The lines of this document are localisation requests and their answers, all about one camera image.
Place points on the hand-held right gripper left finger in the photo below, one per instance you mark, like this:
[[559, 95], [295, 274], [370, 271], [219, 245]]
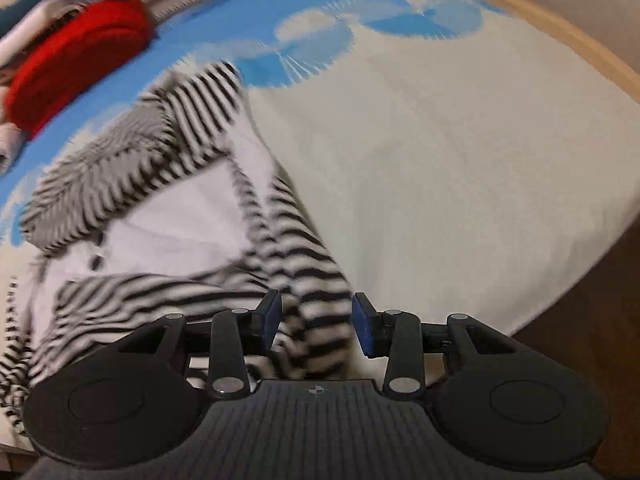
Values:
[[272, 317]]

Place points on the white folded quilt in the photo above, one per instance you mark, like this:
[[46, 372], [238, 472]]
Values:
[[30, 25]]

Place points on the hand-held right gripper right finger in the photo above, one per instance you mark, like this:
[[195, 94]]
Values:
[[364, 327]]

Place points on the blue and white bed sheet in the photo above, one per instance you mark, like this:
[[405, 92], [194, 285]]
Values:
[[450, 160]]

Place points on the striped hooded top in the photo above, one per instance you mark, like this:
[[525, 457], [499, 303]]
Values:
[[175, 220]]

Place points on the wooden bed frame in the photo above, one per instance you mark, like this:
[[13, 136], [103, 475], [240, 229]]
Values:
[[550, 22]]

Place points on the red folded blanket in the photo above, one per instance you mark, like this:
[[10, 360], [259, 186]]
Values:
[[80, 60]]

